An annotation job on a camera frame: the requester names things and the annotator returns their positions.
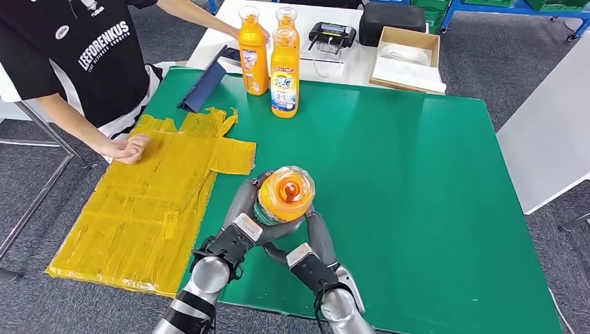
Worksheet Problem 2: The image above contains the grey metal frame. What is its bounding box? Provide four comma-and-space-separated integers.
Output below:
0, 99, 90, 281

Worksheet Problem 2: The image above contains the person's right hand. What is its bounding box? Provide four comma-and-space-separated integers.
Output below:
99, 134, 152, 166

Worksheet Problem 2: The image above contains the white table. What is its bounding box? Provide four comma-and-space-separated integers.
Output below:
186, 0, 447, 95
495, 34, 590, 216

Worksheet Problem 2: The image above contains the black remote controller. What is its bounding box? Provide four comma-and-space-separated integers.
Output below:
308, 22, 357, 55

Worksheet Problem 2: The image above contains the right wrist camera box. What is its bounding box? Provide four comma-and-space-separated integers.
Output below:
285, 243, 343, 296

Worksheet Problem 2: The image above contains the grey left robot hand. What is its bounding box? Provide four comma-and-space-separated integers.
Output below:
222, 170, 306, 246

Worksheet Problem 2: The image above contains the person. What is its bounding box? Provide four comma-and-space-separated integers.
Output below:
0, 0, 185, 164

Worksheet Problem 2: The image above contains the black carry case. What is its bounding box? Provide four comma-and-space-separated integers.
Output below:
358, 3, 427, 48

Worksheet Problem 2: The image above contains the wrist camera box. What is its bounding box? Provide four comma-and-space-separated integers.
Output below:
190, 212, 264, 283
285, 243, 343, 296

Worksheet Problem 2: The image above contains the black table foot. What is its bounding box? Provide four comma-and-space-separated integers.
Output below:
557, 214, 590, 234

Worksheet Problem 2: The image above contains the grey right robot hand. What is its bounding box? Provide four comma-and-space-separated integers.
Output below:
262, 205, 341, 272

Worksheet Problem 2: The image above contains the white foam sheet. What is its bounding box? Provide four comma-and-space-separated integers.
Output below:
372, 57, 447, 93

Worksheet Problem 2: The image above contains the green plastic crate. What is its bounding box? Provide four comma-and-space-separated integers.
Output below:
461, 0, 516, 10
410, 0, 455, 35
523, 0, 590, 15

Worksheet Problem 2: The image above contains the white oval pad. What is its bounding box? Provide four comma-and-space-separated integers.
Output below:
382, 43, 432, 65

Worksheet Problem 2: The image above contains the open cardboard box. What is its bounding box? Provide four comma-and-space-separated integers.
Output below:
368, 26, 447, 95

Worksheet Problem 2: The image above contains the person's left hand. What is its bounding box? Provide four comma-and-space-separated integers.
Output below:
229, 25, 271, 42

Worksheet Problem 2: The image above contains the blue tablet case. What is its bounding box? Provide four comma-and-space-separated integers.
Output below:
177, 45, 230, 114

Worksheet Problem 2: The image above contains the yellow taped cardboard sheet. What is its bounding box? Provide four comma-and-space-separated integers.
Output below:
46, 107, 257, 299

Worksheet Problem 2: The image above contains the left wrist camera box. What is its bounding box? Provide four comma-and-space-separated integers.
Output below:
190, 212, 264, 283

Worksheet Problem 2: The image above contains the blue metal rack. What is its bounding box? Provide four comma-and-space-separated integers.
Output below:
440, 0, 590, 45

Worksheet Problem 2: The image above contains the white cable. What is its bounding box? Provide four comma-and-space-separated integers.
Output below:
314, 40, 346, 79

